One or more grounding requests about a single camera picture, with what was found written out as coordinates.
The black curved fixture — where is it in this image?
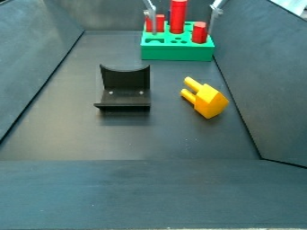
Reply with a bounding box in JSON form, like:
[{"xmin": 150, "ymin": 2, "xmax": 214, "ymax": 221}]
[{"xmin": 93, "ymin": 65, "xmax": 150, "ymax": 110}]

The yellow three prong object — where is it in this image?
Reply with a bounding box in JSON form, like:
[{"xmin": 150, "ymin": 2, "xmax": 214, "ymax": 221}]
[{"xmin": 180, "ymin": 76, "xmax": 229, "ymax": 119}]

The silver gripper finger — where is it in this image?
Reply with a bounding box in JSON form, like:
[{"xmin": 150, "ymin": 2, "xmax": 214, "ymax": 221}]
[
  {"xmin": 208, "ymin": 0, "xmax": 228, "ymax": 32},
  {"xmin": 142, "ymin": 0, "xmax": 157, "ymax": 34}
]

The red hexagonal block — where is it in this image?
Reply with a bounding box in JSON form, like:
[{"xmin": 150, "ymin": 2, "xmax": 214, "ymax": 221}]
[{"xmin": 192, "ymin": 22, "xmax": 206, "ymax": 44}]

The green shape sorter board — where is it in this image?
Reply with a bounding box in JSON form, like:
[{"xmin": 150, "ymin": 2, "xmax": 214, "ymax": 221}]
[{"xmin": 140, "ymin": 22, "xmax": 214, "ymax": 61}]

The red square block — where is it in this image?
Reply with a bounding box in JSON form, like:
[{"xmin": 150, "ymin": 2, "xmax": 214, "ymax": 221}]
[{"xmin": 145, "ymin": 14, "xmax": 165, "ymax": 32}]

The tall red cylinder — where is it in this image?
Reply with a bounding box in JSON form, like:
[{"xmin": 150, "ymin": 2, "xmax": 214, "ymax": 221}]
[{"xmin": 170, "ymin": 0, "xmax": 188, "ymax": 34}]

